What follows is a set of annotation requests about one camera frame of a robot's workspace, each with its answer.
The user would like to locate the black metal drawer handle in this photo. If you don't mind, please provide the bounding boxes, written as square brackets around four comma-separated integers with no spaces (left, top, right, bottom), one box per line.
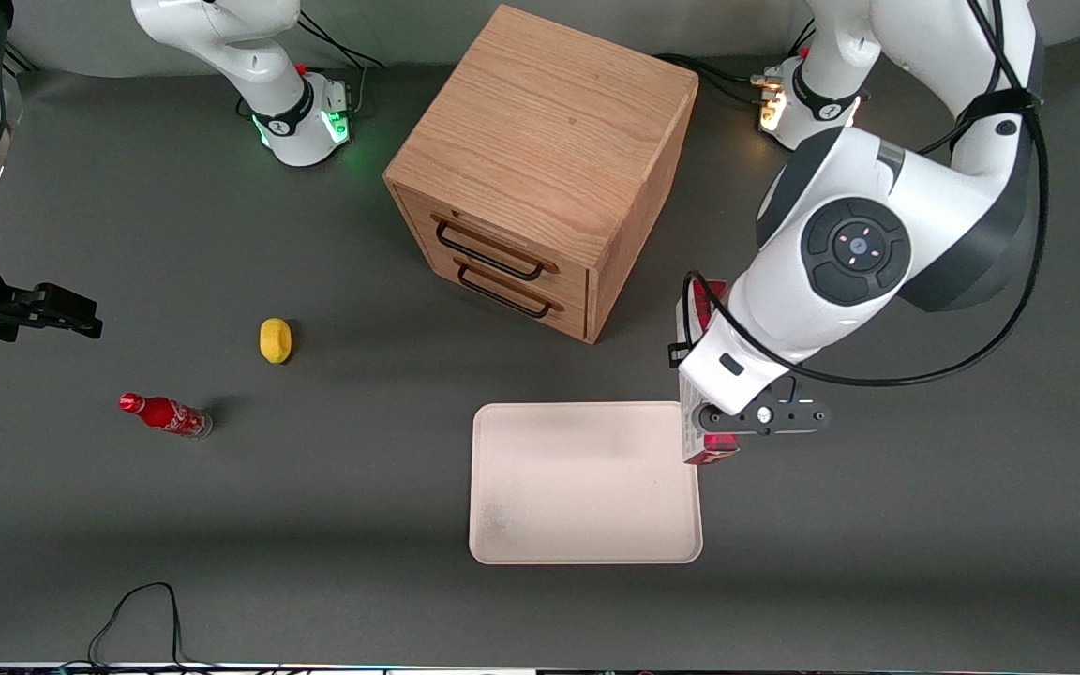
[434,217,560,281]
[457,261,564,318]

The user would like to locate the black right arm base cables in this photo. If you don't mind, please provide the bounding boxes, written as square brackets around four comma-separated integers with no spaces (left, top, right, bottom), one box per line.
[294,7,387,118]

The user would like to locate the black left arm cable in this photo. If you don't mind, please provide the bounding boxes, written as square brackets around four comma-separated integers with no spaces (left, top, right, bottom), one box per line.
[667,0,1052,387]

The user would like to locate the yellow lemon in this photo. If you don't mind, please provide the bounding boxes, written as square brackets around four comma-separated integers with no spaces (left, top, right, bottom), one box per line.
[260,318,293,365]

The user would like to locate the wooden cabinet drawer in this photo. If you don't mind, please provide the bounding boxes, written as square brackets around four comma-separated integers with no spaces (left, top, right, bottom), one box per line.
[423,246,589,340]
[395,185,591,306]

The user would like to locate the red cola bottle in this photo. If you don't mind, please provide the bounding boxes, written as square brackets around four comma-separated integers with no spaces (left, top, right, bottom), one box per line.
[118,392,214,440]

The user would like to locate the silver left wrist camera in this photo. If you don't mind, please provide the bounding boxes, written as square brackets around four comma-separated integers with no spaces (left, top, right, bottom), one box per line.
[678,326,799,418]

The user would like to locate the black left arm base cables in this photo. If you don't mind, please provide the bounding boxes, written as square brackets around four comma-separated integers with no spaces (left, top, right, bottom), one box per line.
[654,19,818,106]

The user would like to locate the beige rectangular tray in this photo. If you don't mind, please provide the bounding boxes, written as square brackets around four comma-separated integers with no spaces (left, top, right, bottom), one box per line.
[469,401,704,566]

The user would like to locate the red cookie box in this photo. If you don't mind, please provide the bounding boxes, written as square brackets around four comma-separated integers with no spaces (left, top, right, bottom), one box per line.
[679,279,741,466]

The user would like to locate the wooden two-drawer cabinet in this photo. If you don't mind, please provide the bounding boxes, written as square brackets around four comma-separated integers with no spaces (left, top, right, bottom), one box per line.
[382,5,700,345]

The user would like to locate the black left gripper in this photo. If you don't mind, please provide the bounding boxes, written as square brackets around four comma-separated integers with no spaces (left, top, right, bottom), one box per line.
[697,375,833,437]

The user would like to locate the black arm base cables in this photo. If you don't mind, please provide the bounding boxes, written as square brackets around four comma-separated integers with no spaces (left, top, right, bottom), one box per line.
[294,7,387,118]
[654,19,818,106]

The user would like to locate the black looped table cable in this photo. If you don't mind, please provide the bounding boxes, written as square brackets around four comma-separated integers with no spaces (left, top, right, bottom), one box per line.
[52,581,288,674]

